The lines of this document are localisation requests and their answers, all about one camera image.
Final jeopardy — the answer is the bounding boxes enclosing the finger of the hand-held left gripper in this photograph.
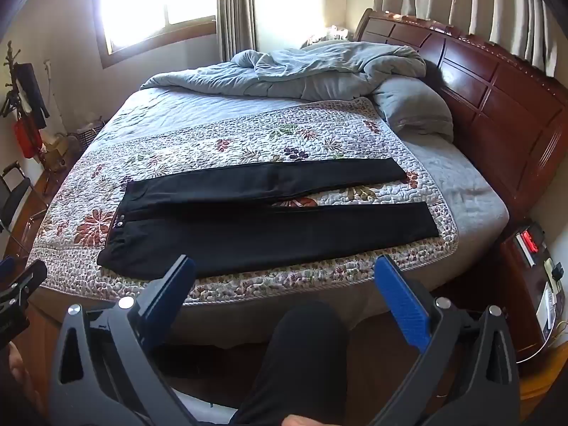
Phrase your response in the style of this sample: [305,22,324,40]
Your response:
[0,256,48,309]

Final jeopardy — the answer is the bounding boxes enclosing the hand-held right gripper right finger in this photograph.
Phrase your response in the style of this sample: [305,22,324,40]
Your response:
[373,255,520,426]

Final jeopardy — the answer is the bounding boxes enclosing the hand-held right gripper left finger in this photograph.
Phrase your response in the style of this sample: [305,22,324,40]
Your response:
[49,255,236,426]

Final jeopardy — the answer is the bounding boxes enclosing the black pants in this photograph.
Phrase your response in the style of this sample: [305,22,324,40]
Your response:
[97,157,440,279]

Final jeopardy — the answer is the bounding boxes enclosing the person's left hand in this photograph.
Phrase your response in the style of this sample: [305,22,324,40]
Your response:
[6,346,36,413]

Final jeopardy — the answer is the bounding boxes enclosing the black chair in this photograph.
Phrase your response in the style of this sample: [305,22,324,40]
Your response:
[0,162,49,258]

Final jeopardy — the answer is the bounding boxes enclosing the grey bed sheet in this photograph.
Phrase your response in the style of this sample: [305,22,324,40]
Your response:
[27,84,511,351]

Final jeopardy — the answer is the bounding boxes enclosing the wooden nightstand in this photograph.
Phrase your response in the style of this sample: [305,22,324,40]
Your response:
[497,219,568,365]

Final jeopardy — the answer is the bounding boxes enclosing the person's leg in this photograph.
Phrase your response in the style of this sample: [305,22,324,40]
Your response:
[231,300,342,426]

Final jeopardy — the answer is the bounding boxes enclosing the red bag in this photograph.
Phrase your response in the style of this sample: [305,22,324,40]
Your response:
[12,118,43,159]

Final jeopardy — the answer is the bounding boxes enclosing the red display device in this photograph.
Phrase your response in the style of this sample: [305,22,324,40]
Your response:
[515,228,545,269]

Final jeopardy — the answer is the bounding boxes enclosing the floral quilted bedspread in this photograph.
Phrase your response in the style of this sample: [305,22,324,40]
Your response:
[27,97,460,306]

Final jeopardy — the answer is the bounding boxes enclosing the white paper card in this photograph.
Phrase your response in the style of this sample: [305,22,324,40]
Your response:
[537,290,562,329]

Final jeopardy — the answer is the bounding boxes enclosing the dark hanging garment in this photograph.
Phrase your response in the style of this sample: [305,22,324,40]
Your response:
[13,63,49,129]

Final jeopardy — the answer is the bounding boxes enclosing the grey pillow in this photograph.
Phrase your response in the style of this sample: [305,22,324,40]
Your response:
[372,75,454,143]

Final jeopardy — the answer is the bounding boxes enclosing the wooden bed headboard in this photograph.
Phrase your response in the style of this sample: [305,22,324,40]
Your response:
[353,8,568,231]

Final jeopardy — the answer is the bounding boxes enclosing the wooden coat rack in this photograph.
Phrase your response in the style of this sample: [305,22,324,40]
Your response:
[0,40,49,160]

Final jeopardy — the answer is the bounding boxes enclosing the light blue duvet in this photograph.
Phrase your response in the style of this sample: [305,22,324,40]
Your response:
[140,41,427,102]

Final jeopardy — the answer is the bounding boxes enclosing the wooden framed window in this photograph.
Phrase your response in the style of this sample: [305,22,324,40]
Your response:
[91,0,223,69]

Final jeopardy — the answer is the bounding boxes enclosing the patterned pillow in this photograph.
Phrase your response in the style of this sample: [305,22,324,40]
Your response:
[302,24,358,47]

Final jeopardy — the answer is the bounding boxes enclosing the beige window curtain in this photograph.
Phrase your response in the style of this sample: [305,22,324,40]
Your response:
[216,0,258,60]

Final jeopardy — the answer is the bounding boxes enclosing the wire basket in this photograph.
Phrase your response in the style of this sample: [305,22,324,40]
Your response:
[73,118,107,147]

